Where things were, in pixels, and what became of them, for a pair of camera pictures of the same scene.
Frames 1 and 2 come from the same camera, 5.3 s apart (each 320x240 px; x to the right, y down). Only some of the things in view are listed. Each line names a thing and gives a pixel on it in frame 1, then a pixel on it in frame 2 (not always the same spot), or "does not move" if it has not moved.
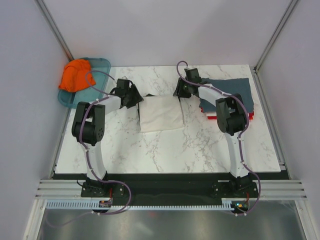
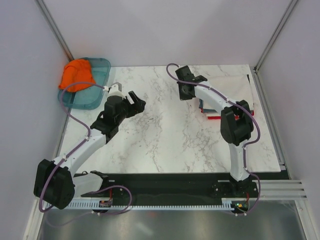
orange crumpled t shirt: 77,75 does not move
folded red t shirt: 251,115 does not move
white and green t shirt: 159,113 to 235,87
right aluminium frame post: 292,3 does not move
